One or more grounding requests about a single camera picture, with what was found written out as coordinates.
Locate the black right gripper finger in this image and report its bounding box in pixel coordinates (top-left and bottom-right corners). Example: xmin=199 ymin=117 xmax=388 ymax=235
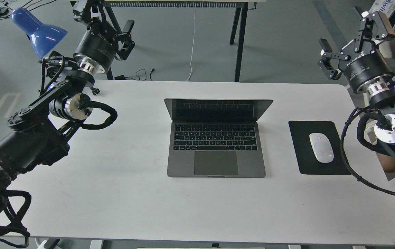
xmin=353 ymin=6 xmax=395 ymax=54
xmin=318 ymin=38 xmax=350 ymax=80

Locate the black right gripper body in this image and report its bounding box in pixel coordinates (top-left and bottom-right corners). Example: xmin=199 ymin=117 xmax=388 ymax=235
xmin=342 ymin=49 xmax=394 ymax=93

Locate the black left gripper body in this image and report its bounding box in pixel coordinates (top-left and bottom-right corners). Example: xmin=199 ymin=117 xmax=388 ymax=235
xmin=74 ymin=30 xmax=116 ymax=74

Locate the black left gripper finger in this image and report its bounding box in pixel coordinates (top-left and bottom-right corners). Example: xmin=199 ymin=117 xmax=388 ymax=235
xmin=72 ymin=0 xmax=105 ymax=33
xmin=110 ymin=20 xmax=135 ymax=61

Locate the grey laptop computer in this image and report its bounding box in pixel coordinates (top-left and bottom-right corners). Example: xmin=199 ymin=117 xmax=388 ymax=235
xmin=164 ymin=98 xmax=273 ymax=178

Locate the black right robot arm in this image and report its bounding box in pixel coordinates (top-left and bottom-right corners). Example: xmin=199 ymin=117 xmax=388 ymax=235
xmin=318 ymin=6 xmax=395 ymax=196

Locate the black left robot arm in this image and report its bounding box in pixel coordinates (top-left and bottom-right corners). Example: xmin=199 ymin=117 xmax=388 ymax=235
xmin=0 ymin=0 xmax=135 ymax=248

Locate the white cardboard box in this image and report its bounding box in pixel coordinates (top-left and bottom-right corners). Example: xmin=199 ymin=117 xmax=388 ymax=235
xmin=369 ymin=0 xmax=395 ymax=26

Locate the blue desk lamp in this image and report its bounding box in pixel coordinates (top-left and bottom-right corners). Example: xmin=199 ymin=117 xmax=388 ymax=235
xmin=11 ymin=8 xmax=68 ymax=59

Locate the black mouse pad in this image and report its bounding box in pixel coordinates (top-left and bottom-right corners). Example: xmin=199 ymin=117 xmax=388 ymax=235
xmin=288 ymin=120 xmax=351 ymax=175

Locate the white computer mouse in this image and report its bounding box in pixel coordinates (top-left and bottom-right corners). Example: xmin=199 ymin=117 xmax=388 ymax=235
xmin=309 ymin=133 xmax=334 ymax=164

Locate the white hanging cable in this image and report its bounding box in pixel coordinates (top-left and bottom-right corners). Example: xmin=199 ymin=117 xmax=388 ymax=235
xmin=186 ymin=8 xmax=197 ymax=82

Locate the black background table frame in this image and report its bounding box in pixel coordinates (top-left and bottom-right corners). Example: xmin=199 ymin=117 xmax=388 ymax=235
xmin=70 ymin=0 xmax=257 ymax=83

